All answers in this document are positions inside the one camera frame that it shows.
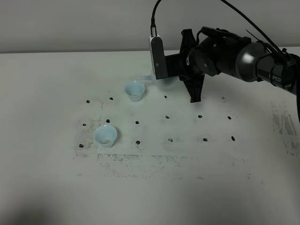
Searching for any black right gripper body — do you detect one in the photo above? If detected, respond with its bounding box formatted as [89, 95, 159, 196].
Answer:
[165, 27, 241, 79]

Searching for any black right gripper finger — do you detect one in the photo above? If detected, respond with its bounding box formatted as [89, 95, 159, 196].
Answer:
[179, 74, 205, 103]
[180, 29, 196, 54]

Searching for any pale blue porcelain teapot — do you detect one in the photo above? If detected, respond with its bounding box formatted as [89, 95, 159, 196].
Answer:
[138, 69, 179, 89]

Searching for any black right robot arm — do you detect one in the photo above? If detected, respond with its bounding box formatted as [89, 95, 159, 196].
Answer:
[165, 27, 300, 104]

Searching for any far pale blue teacup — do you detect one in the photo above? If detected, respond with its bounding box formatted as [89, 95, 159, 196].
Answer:
[124, 81, 145, 102]

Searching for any pale blue teacup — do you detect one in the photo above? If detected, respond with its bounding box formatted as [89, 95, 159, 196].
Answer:
[124, 81, 145, 102]
[93, 125, 118, 148]

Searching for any near pale blue teacup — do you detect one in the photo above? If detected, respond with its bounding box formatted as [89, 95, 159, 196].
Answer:
[93, 125, 118, 148]

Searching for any black camera cable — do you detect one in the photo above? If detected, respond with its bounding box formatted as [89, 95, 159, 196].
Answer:
[150, 0, 288, 56]

